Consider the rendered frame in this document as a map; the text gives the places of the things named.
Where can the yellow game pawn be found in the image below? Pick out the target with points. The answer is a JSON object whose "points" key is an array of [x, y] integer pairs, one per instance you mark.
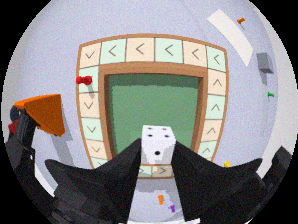
{"points": [[227, 165]]}

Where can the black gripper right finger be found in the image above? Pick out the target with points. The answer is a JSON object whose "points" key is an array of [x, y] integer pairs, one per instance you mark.
{"points": [[201, 183]]}

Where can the green game pawn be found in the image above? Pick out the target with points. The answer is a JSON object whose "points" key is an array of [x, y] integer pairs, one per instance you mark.
{"points": [[270, 94]]}

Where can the white sheet of paper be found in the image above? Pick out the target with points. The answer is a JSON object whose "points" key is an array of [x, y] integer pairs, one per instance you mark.
{"points": [[233, 35]]}

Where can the red pawn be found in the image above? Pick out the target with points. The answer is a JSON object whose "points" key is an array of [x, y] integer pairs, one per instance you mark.
{"points": [[84, 80]]}

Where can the white die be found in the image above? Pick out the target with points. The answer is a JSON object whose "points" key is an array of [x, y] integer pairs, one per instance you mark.
{"points": [[157, 145]]}

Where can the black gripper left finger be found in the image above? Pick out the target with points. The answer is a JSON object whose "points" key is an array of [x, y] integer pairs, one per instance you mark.
{"points": [[112, 184]]}

